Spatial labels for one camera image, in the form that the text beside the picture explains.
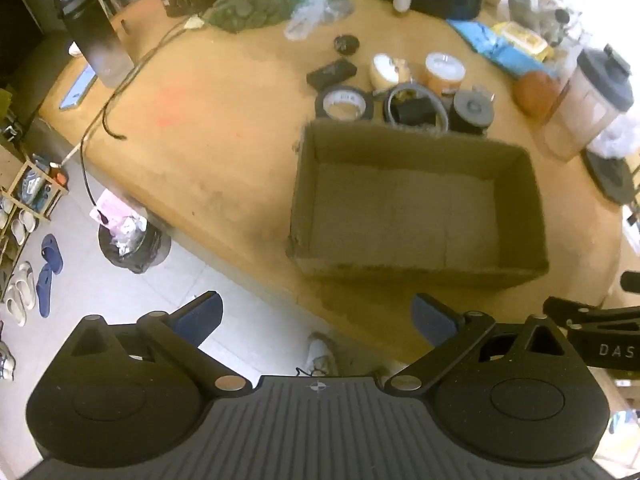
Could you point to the person's white shoe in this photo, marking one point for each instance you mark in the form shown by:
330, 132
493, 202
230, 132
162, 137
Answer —
320, 355

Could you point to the white plastic bag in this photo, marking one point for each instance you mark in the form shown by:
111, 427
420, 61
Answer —
617, 137

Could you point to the clear plastic bag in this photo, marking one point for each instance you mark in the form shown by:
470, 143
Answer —
307, 12

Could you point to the blue smartphone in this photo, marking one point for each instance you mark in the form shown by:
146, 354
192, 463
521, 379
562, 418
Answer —
77, 87

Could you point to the white slipper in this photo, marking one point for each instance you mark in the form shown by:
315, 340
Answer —
14, 305
25, 285

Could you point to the black round canister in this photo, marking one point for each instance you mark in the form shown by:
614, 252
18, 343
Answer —
470, 110

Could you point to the wooden shoe rack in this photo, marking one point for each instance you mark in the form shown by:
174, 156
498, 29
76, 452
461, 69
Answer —
28, 162

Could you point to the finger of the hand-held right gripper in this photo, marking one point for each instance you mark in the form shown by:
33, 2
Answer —
575, 312

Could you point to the shiba dog plush toy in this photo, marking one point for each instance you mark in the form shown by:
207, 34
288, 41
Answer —
385, 70

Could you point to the black tape roll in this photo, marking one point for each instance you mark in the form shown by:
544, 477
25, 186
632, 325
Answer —
320, 107

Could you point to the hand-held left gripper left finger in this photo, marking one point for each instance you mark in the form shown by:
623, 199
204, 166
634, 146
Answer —
200, 317

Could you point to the orange fruit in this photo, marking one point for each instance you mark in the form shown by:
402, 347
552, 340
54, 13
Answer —
532, 92

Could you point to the clear shaker bottle grey lid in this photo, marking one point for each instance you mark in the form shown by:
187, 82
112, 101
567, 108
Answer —
575, 115

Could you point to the cardboard box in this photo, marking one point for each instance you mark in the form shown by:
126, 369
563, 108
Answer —
400, 220

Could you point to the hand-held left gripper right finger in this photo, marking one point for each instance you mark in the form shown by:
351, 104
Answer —
432, 320

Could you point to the black rectangular case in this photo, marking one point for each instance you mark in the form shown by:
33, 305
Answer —
330, 74

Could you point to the pink packet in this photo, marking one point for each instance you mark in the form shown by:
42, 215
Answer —
112, 205

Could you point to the blue slipper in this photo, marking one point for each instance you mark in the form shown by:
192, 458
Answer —
51, 255
44, 292

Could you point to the bag of green fruits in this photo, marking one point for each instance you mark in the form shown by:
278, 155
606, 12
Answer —
245, 10

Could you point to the black trash bin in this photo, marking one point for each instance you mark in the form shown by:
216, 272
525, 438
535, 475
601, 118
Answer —
132, 252

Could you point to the yellow wet wipes pack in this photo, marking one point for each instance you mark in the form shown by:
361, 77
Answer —
522, 37

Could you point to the black round base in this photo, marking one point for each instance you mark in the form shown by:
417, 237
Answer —
610, 180

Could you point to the black round plug adapter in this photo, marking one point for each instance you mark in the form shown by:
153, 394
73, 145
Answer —
346, 44

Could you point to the orange jar with white lid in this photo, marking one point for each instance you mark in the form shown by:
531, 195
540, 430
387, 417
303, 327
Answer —
442, 77

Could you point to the dark smoky water bottle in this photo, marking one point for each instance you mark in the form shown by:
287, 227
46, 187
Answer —
95, 40

